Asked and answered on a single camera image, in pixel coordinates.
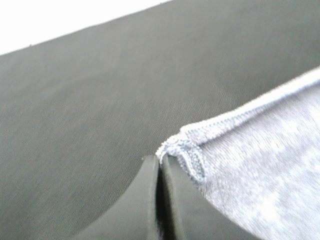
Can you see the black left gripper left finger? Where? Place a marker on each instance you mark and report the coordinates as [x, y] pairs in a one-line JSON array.
[[133, 215]]

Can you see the black felt table mat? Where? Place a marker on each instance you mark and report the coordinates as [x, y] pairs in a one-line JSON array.
[[78, 113]]

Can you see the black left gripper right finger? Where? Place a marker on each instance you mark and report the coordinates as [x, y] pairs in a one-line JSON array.
[[187, 214]]

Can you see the grey-purple towel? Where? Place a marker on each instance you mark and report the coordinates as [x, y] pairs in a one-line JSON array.
[[259, 164]]

